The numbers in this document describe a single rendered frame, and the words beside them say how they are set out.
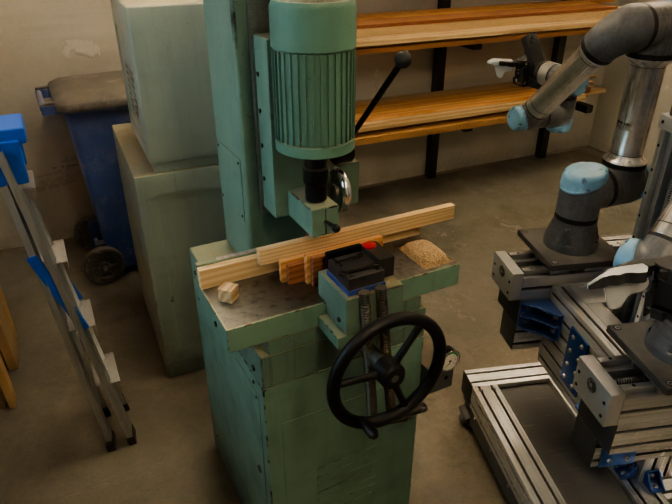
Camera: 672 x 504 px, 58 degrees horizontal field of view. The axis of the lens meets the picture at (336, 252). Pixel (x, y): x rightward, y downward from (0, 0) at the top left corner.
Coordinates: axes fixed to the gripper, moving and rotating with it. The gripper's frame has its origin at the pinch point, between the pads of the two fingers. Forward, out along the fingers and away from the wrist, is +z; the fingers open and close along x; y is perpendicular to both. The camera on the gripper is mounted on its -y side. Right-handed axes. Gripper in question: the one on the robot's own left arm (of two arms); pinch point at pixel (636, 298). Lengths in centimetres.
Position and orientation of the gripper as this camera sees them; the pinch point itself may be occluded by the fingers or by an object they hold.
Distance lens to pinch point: 83.7
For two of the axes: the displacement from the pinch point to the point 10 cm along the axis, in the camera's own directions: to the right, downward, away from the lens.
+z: -8.2, 2.8, -5.0
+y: 0.8, 9.2, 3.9
